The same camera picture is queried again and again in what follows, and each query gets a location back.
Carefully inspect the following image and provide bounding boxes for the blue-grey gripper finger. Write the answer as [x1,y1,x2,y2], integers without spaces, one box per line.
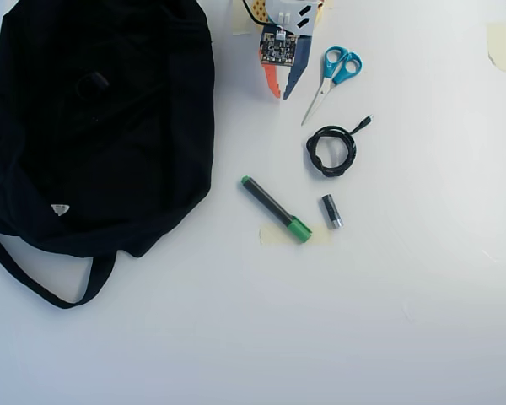
[282,35,314,101]

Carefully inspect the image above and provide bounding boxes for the white and blue-grey gripper body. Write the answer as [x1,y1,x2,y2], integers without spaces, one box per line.
[268,0,320,38]

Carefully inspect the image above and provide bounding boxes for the small black cylindrical battery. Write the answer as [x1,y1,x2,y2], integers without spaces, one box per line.
[320,193,346,231]

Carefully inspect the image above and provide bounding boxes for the black braided usb cable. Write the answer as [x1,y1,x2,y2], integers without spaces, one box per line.
[305,114,374,178]

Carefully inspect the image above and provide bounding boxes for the black bike light with strap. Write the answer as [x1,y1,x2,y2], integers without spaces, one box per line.
[75,71,110,100]

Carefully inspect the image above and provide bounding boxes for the black marker with green cap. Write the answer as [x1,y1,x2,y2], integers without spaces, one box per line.
[240,175,314,245]

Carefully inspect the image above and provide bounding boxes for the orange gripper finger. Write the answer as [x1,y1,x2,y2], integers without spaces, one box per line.
[260,62,283,101]

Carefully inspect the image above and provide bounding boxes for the wide masking tape strip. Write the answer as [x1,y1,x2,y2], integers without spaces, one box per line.
[259,223,334,247]

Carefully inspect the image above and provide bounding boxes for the scissors with blue handles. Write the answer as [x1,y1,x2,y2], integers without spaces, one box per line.
[300,45,363,127]

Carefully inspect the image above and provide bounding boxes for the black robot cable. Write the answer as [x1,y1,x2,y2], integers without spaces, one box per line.
[242,0,263,27]

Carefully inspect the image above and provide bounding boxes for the black fabric bag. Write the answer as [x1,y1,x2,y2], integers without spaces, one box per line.
[0,0,216,311]

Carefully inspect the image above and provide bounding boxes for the square camera circuit board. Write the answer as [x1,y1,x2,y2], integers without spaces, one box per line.
[259,24,300,68]

